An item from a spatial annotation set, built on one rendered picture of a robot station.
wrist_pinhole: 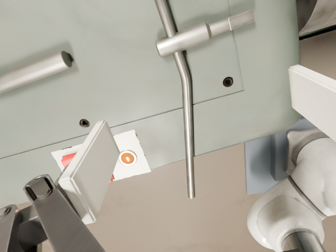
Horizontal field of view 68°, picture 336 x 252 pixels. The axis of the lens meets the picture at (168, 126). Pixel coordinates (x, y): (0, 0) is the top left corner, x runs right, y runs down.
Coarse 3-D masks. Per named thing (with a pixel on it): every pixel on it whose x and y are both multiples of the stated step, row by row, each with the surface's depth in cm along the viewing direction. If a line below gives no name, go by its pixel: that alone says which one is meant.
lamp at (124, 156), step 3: (123, 153) 37; (126, 153) 37; (129, 153) 37; (120, 156) 37; (123, 156) 37; (126, 156) 37; (129, 156) 37; (132, 156) 37; (123, 159) 37; (126, 159) 37; (129, 159) 37; (132, 159) 37; (123, 162) 38; (126, 162) 38; (129, 162) 38
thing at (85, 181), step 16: (96, 128) 17; (96, 144) 15; (112, 144) 18; (80, 160) 13; (96, 160) 15; (112, 160) 17; (64, 176) 12; (80, 176) 12; (96, 176) 14; (64, 192) 12; (80, 192) 12; (96, 192) 14; (80, 208) 12; (96, 208) 13
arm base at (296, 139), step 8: (312, 128) 85; (288, 136) 85; (296, 136) 84; (304, 136) 84; (312, 136) 82; (320, 136) 81; (328, 136) 81; (288, 144) 87; (296, 144) 85; (304, 144) 82; (288, 152) 88; (296, 152) 84; (288, 160) 89; (288, 168) 90
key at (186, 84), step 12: (156, 0) 27; (168, 12) 28; (168, 24) 28; (168, 36) 29; (180, 60) 30; (180, 72) 31; (192, 132) 35; (192, 144) 35; (192, 156) 36; (192, 168) 37; (192, 180) 38; (192, 192) 39
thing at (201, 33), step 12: (240, 12) 28; (252, 12) 27; (204, 24) 28; (216, 24) 28; (228, 24) 28; (240, 24) 28; (180, 36) 28; (192, 36) 28; (204, 36) 28; (156, 48) 29; (168, 48) 29; (180, 48) 29
